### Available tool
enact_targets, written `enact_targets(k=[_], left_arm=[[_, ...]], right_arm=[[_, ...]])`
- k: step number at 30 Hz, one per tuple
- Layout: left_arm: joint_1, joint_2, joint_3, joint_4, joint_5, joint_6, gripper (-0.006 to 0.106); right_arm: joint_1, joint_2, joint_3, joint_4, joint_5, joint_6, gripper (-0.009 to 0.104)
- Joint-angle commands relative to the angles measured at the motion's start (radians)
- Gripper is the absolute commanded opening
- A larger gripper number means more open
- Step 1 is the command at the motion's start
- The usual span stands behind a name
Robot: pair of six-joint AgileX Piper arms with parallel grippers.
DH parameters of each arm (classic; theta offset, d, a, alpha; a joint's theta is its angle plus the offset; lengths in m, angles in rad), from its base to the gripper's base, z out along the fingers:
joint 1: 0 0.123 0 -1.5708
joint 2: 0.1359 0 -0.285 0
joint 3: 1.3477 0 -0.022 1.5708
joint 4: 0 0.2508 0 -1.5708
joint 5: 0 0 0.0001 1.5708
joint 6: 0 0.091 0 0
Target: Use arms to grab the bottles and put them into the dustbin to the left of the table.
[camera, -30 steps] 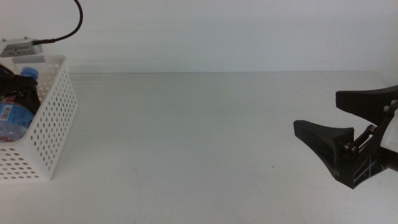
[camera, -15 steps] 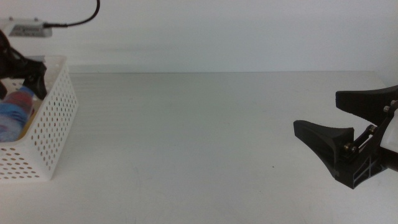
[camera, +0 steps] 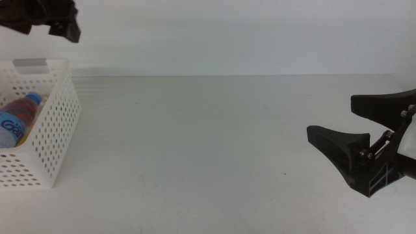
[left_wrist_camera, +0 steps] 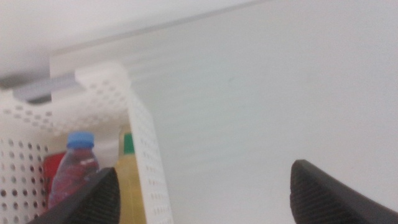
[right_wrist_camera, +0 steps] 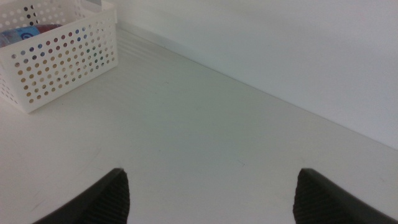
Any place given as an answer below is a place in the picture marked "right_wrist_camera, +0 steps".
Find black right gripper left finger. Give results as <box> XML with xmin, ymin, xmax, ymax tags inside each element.
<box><xmin>32</xmin><ymin>167</ymin><xmax>131</xmax><ymax>224</ymax></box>

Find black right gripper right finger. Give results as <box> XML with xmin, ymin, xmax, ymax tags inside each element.
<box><xmin>292</xmin><ymin>167</ymin><xmax>398</xmax><ymax>224</ymax></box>

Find red cola can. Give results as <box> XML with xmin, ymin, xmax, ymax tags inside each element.
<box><xmin>34</xmin><ymin>24</ymin><xmax>63</xmax><ymax>34</ymax></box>

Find clear water bottle blue cap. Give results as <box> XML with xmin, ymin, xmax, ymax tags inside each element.
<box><xmin>0</xmin><ymin>26</ymin><xmax>41</xmax><ymax>47</ymax></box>

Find white perforated plastic basket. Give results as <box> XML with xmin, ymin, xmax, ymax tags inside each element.
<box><xmin>0</xmin><ymin>0</ymin><xmax>119</xmax><ymax>113</ymax></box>

